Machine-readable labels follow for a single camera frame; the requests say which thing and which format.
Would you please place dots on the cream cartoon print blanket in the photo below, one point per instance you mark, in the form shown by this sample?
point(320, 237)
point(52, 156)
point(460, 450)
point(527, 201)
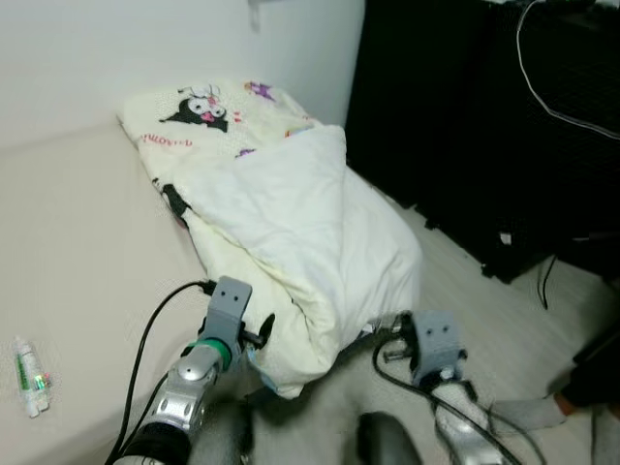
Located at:
point(291, 223)

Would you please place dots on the white green printed tube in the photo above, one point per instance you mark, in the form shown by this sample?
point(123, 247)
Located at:
point(29, 378)

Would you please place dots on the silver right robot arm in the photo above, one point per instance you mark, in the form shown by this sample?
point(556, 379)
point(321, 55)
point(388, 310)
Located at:
point(460, 417)

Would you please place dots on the grey right robot leg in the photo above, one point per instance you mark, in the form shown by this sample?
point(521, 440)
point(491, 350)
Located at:
point(387, 441)

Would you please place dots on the grey robot leg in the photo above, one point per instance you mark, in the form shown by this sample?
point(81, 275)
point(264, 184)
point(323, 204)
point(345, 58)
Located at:
point(387, 441)
point(223, 436)

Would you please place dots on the grey left robot leg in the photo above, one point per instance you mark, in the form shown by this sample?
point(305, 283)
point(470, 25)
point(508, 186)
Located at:
point(223, 436)

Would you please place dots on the small white cabinet sticker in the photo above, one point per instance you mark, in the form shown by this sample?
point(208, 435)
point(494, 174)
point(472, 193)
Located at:
point(506, 238)

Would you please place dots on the grey socked person's foot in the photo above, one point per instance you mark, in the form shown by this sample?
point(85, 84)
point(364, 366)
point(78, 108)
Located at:
point(608, 436)
point(523, 415)

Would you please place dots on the beige sheeted bed mattress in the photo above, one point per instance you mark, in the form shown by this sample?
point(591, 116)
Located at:
point(77, 242)

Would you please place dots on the black trousered person's leg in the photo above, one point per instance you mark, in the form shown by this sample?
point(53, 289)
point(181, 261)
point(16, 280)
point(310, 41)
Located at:
point(596, 373)

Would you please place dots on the black cabinet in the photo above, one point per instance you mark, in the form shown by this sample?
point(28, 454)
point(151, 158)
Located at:
point(455, 116)

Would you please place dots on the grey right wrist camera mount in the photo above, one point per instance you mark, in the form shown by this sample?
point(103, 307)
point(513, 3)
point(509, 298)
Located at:
point(436, 339)

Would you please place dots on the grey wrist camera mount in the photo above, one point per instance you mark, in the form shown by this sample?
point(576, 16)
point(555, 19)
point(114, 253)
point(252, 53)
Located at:
point(231, 300)
point(436, 339)

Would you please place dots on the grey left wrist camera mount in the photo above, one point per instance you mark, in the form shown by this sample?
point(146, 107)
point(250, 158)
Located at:
point(231, 300)

